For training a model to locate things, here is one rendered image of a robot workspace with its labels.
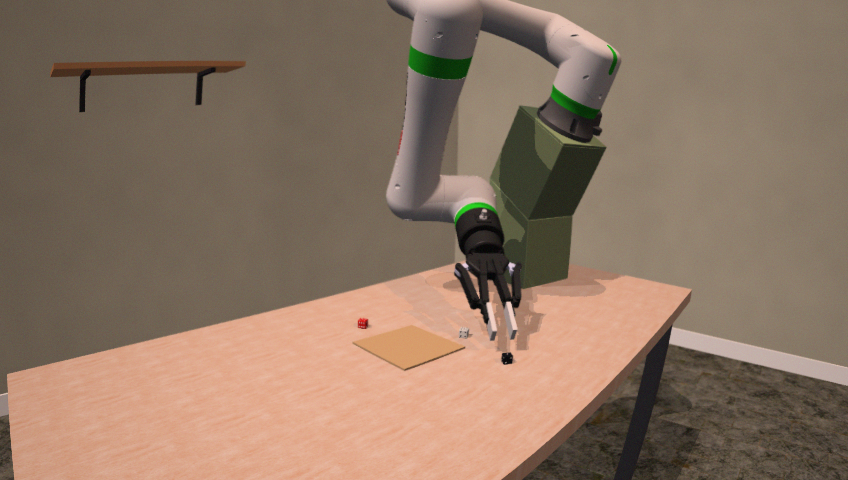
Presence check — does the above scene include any tan square mat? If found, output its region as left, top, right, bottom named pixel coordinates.
left=353, top=325, right=465, bottom=371

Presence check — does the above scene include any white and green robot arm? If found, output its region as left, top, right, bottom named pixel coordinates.
left=386, top=0, right=621, bottom=255

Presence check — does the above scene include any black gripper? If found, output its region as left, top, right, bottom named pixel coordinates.
left=454, top=231, right=522, bottom=341

